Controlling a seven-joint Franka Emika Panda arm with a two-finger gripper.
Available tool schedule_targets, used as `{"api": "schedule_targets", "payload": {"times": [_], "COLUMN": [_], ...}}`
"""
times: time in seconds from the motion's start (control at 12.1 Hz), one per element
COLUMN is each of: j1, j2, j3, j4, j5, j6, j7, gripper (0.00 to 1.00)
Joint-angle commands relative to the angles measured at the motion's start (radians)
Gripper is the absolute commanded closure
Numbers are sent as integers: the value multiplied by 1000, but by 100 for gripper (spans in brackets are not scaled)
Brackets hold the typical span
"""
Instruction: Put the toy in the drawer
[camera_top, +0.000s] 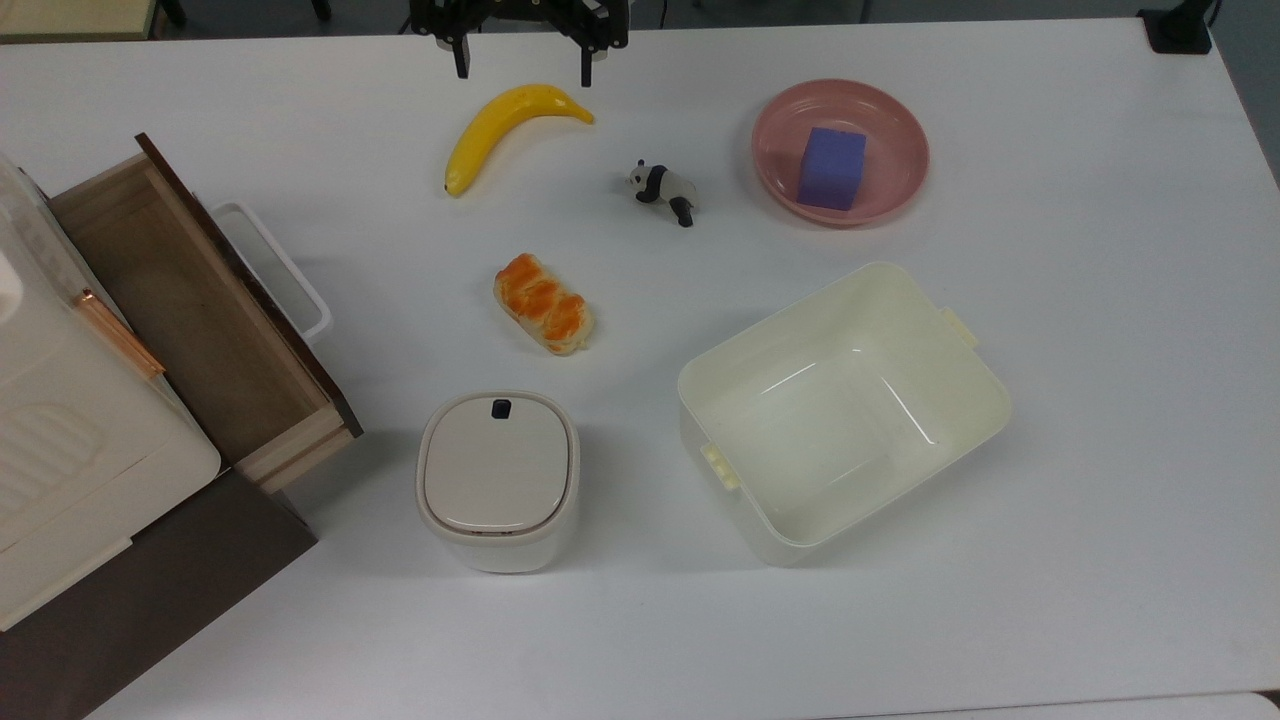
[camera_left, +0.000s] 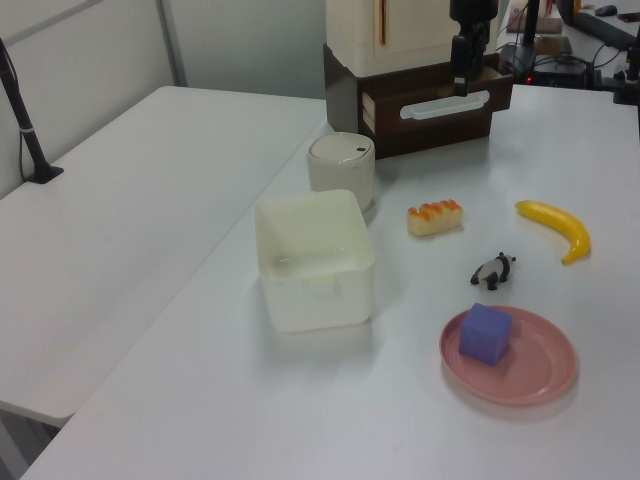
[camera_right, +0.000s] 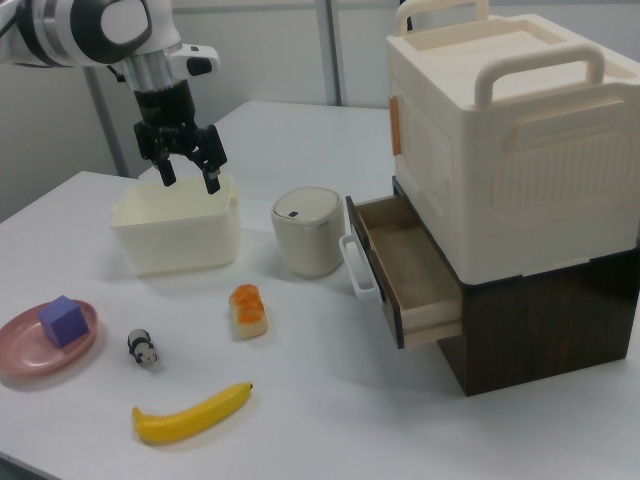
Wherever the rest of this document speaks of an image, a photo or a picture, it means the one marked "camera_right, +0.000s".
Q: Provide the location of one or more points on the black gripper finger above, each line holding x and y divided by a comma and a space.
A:
212, 155
162, 162

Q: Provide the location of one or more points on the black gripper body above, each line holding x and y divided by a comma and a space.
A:
165, 117

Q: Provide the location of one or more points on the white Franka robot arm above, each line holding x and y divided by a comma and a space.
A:
75, 30

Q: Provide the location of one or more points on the salmon sushi toy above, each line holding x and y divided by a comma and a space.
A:
247, 311

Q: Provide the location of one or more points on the small panda toy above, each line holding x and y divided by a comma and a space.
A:
143, 349

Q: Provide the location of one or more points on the open wooden drawer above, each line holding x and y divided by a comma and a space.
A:
405, 265

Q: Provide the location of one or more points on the yellow toy banana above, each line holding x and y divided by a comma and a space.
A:
190, 415

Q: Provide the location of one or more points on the dark wooden drawer cabinet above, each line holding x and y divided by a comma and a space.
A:
540, 325

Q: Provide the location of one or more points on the white plastic open bin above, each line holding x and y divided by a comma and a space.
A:
175, 230

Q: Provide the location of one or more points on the small cream lidded trash can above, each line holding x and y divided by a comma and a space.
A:
308, 232

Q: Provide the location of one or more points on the purple cube block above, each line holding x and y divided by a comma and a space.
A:
62, 321

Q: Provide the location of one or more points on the pink plastic plate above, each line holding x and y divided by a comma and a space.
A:
30, 357

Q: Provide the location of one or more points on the cream plastic storage box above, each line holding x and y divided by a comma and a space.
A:
500, 145

